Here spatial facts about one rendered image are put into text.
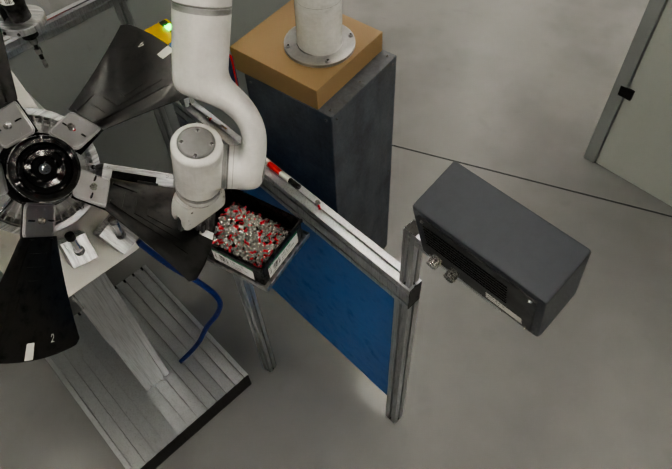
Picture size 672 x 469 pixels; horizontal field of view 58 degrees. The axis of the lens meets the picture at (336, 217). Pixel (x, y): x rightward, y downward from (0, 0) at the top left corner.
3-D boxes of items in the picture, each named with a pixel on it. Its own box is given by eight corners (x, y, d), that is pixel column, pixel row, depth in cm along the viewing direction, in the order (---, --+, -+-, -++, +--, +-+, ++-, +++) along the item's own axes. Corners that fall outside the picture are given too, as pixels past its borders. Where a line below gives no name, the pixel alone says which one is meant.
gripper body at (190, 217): (208, 157, 114) (208, 185, 124) (162, 187, 110) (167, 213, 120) (233, 185, 113) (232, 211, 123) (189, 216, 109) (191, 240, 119)
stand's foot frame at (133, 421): (44, 353, 220) (34, 343, 214) (150, 275, 238) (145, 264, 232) (139, 483, 192) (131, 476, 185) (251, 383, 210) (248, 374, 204)
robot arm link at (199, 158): (228, 162, 112) (176, 158, 111) (229, 122, 100) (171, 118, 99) (225, 203, 109) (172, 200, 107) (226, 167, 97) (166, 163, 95)
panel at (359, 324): (229, 248, 230) (189, 121, 177) (231, 247, 230) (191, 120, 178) (390, 398, 193) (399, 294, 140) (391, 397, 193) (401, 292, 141)
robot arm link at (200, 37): (277, 6, 98) (263, 178, 112) (174, -6, 95) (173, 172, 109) (279, 16, 90) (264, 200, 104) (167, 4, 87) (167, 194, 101)
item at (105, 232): (117, 251, 141) (92, 233, 139) (134, 231, 143) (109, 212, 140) (124, 254, 135) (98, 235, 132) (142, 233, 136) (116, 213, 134)
